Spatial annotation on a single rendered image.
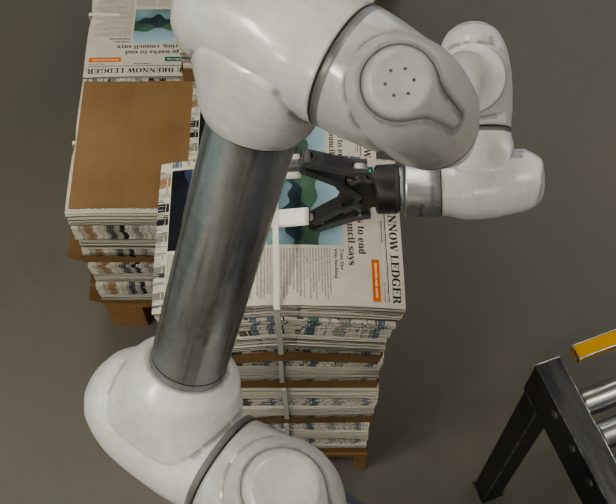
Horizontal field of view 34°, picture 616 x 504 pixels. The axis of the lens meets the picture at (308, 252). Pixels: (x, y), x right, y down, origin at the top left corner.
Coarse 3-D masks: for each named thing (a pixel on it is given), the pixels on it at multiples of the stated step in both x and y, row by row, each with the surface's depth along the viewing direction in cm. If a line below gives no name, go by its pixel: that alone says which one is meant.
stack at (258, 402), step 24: (192, 120) 201; (192, 144) 198; (312, 144) 198; (336, 144) 198; (264, 408) 208; (288, 408) 209; (312, 408) 209; (336, 408) 209; (360, 408) 209; (288, 432) 223; (312, 432) 224; (336, 432) 224; (360, 432) 224; (336, 456) 241; (360, 456) 241
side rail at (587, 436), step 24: (552, 360) 179; (528, 384) 186; (552, 384) 177; (552, 408) 177; (576, 408) 175; (552, 432) 182; (576, 432) 173; (600, 432) 173; (576, 456) 174; (600, 456) 171; (576, 480) 178; (600, 480) 169
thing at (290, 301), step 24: (288, 192) 164; (288, 240) 160; (264, 264) 158; (288, 264) 158; (264, 288) 156; (288, 288) 156; (264, 312) 157; (288, 312) 157; (264, 336) 164; (288, 336) 164
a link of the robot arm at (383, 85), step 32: (352, 32) 91; (384, 32) 91; (416, 32) 92; (352, 64) 89; (384, 64) 87; (416, 64) 86; (448, 64) 89; (320, 96) 93; (352, 96) 89; (384, 96) 87; (416, 96) 86; (448, 96) 89; (352, 128) 93; (384, 128) 88; (416, 128) 88; (448, 128) 91; (416, 160) 95; (448, 160) 98
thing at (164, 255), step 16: (192, 160) 169; (176, 176) 168; (160, 192) 167; (176, 192) 166; (160, 208) 165; (176, 208) 165; (160, 224) 164; (176, 224) 163; (160, 240) 162; (176, 240) 162; (160, 256) 161; (160, 272) 159; (160, 288) 158; (160, 304) 157; (240, 336) 164; (256, 336) 164; (240, 352) 171; (256, 352) 171
